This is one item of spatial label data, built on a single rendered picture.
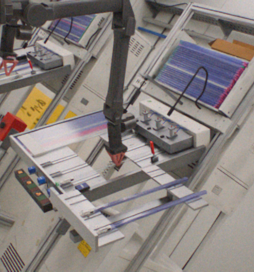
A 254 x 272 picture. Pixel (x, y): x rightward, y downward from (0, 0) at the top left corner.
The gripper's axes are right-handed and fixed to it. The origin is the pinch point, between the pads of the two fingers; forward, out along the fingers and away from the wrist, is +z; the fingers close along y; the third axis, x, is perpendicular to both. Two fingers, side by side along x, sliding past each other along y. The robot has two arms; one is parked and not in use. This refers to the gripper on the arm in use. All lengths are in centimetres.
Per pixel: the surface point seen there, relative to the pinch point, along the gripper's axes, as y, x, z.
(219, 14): 35, -89, -44
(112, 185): -9.9, 8.5, 2.9
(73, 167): 12.8, 15.7, 2.1
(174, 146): -6.2, -26.5, -2.0
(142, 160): -1.3, -12.2, 2.2
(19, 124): 90, 13, 11
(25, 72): 145, -13, 0
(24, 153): 38.1, 29.1, 1.6
